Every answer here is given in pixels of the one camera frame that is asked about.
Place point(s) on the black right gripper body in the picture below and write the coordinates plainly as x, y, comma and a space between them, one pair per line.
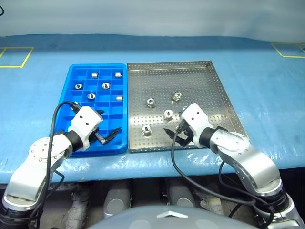
187, 140

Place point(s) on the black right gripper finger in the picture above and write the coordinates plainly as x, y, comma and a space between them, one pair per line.
183, 109
171, 134

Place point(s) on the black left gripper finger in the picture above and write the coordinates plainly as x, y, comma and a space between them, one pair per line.
113, 134
100, 112

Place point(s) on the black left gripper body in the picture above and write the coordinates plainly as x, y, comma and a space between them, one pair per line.
94, 136

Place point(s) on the metal nut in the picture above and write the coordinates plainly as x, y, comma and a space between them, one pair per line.
78, 86
95, 75
151, 102
91, 96
105, 85
117, 74

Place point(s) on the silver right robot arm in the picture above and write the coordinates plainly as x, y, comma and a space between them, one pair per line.
247, 159

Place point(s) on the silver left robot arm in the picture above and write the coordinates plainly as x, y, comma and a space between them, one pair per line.
31, 171

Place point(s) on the blue compartment tray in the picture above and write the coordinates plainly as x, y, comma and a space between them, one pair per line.
114, 114

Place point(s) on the metal nut in blue tray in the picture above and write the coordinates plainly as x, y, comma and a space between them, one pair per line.
105, 85
78, 86
95, 75
91, 96
117, 74

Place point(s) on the perforated metal tray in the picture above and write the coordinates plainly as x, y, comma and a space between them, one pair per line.
202, 86

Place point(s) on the grey rounded cylinder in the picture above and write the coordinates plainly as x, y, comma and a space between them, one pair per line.
116, 200
181, 195

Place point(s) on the blue plastic table cover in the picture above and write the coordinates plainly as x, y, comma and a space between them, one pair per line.
262, 95

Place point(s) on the grey robot torso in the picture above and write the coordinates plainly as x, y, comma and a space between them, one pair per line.
143, 219

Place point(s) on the yellow tape square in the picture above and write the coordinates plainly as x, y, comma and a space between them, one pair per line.
277, 50
23, 60

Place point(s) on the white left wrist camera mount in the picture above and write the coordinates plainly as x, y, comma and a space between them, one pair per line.
84, 124

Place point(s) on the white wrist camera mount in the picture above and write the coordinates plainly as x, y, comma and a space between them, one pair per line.
196, 119
84, 124

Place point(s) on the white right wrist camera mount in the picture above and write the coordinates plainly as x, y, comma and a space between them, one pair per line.
196, 119

